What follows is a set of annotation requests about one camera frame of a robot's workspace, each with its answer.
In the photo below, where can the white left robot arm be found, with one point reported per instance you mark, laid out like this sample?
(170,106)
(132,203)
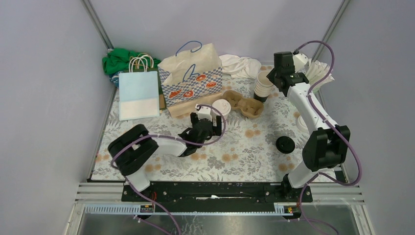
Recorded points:
(131,150)

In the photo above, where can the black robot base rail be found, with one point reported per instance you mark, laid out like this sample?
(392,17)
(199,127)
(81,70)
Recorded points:
(219,196)

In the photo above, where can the light blue paper bag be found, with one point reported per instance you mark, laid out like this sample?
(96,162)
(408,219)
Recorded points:
(138,90)

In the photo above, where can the white paper coffee cup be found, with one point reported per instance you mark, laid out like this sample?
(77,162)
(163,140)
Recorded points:
(218,115)

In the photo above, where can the white coffee lid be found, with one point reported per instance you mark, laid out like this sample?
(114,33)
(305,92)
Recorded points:
(222,105)

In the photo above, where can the stack of black paper cups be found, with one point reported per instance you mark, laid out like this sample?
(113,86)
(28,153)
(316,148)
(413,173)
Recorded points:
(263,87)

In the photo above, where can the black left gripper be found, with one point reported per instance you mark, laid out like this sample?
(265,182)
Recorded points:
(216,130)

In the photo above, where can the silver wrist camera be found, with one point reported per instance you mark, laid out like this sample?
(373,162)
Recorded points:
(203,111)
(300,60)

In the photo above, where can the stack of brown cup carriers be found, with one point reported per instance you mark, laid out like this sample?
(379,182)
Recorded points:
(249,107)

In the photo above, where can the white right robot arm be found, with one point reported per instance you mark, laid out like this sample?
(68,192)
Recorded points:
(326,146)

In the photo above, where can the green cloth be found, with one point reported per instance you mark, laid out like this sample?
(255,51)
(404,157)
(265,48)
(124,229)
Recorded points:
(118,59)

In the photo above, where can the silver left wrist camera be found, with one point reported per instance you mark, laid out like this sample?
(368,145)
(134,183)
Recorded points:
(203,111)

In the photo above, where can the bundle of white wrapped straws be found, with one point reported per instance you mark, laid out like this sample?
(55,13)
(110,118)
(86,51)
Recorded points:
(315,71)

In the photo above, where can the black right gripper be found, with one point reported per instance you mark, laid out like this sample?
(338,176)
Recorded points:
(271,75)

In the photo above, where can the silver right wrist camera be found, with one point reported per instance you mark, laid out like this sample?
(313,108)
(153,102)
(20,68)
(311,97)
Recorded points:
(300,60)

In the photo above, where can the blue checkered paper bag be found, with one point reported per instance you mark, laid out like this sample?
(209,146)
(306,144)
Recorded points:
(193,75)

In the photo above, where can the black coffee lid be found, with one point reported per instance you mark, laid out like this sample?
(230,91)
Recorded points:
(285,145)

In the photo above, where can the white cloth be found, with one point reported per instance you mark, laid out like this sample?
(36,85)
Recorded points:
(240,67)

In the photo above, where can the stack of white lids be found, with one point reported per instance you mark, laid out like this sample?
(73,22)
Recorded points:
(301,125)

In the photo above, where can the floral tablecloth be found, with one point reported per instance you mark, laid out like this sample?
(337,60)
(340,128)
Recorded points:
(246,152)

